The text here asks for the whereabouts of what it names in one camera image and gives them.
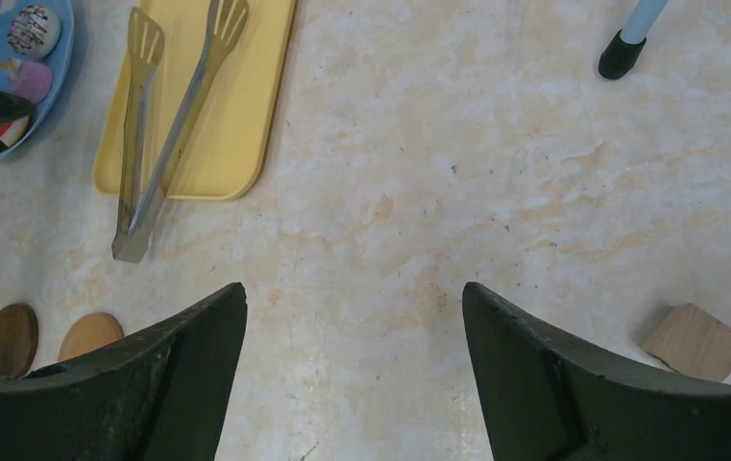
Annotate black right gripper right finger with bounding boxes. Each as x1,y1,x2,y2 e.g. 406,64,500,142
462,282,731,460

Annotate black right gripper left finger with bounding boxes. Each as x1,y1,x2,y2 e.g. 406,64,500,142
0,282,248,460

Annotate red frosted donut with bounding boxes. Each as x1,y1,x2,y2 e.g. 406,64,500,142
0,116,31,149

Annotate pink cupcake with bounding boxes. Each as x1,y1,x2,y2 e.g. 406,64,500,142
9,59,54,104

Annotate chocolate drizzle sprinkle donut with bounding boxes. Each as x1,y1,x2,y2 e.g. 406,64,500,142
7,4,61,60

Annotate light brown round coaster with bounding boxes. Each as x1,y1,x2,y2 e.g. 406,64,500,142
57,312,124,362

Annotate dark brown round coaster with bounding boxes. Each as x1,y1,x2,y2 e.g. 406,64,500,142
0,303,38,378

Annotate metal serving tongs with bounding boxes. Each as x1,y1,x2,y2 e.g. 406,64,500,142
110,0,252,265

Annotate yellow serving tray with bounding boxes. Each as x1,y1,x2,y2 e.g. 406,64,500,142
92,0,299,203

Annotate blue three-tier cake stand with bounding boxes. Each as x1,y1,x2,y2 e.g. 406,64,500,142
0,0,75,159

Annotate small wooden block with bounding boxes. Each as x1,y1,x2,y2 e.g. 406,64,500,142
641,303,731,382

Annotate blue camera tripod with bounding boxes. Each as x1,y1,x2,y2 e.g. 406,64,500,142
597,0,668,81

